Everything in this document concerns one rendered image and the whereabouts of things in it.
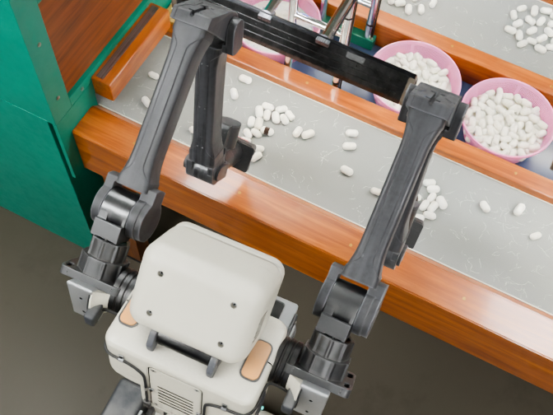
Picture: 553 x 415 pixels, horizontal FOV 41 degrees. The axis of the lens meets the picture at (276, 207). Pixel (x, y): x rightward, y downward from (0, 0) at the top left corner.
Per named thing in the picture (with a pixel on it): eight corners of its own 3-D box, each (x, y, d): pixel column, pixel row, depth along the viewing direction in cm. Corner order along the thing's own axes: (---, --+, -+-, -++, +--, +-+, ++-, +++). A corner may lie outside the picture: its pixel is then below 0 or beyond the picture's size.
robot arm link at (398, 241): (404, 92, 129) (464, 114, 127) (414, 76, 133) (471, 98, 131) (354, 258, 159) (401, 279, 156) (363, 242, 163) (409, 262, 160)
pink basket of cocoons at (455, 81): (453, 139, 213) (462, 120, 205) (360, 129, 213) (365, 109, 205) (453, 66, 226) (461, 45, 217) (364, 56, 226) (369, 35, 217)
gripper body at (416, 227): (383, 204, 173) (378, 214, 166) (425, 222, 171) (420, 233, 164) (374, 228, 175) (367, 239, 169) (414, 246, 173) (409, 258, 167)
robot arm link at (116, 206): (87, 240, 132) (113, 253, 131) (104, 187, 130) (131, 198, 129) (112, 235, 141) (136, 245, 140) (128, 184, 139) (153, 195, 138)
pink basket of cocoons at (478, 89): (527, 190, 206) (540, 172, 198) (438, 151, 211) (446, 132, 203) (555, 119, 218) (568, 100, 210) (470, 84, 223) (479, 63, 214)
